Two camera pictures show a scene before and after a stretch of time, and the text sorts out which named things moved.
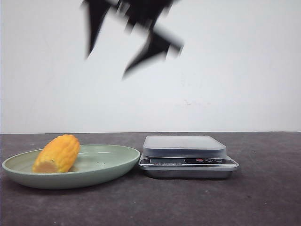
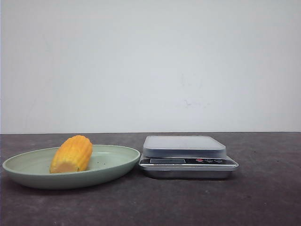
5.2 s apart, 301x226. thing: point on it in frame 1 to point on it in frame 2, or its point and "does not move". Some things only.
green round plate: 94,162 does not move
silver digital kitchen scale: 186,157 does not move
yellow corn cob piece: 59,155 to 74,154
